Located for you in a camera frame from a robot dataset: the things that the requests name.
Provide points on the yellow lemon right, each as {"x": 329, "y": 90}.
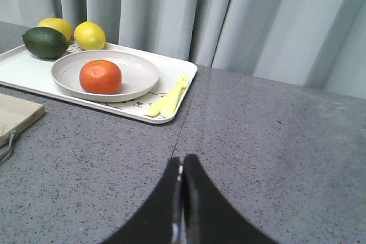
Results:
{"x": 90, "y": 36}

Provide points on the grey curtain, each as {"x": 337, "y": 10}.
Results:
{"x": 312, "y": 43}

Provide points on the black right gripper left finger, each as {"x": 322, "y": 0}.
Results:
{"x": 158, "y": 220}

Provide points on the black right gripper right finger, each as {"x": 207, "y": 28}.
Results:
{"x": 209, "y": 217}

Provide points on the orange mandarin fruit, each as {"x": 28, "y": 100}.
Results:
{"x": 100, "y": 76}

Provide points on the wooden cutting board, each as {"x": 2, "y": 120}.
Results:
{"x": 16, "y": 116}

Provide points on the yellow plastic fork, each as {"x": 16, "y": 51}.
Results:
{"x": 172, "y": 100}

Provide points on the dark green lime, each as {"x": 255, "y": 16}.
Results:
{"x": 45, "y": 42}

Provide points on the yellow lemon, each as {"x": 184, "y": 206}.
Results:
{"x": 59, "y": 24}
{"x": 90, "y": 36}

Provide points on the beige round plate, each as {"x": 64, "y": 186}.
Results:
{"x": 138, "y": 75}

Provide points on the yellow lemon left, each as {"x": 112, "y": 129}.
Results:
{"x": 59, "y": 24}

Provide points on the yellow plastic spoon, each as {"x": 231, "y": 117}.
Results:
{"x": 162, "y": 105}

